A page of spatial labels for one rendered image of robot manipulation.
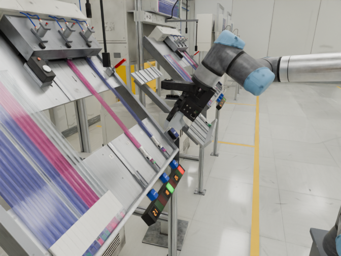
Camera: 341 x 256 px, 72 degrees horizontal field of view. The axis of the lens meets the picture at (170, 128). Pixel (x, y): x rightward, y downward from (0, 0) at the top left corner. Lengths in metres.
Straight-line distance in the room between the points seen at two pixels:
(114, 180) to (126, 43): 1.35
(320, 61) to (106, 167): 0.66
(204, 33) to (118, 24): 3.55
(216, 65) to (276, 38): 7.66
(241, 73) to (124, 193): 0.48
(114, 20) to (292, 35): 6.92
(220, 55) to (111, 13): 1.41
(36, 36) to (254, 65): 0.65
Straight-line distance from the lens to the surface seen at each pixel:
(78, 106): 1.27
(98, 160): 0.74
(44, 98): 0.78
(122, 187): 0.74
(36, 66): 0.80
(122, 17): 1.94
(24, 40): 0.84
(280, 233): 1.83
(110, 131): 2.17
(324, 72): 0.75
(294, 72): 0.76
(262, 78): 0.65
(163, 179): 0.89
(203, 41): 5.34
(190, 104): 0.72
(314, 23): 8.46
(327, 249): 0.96
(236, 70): 0.67
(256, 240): 1.73
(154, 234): 1.66
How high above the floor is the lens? 1.17
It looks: 20 degrees down
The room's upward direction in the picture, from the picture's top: straight up
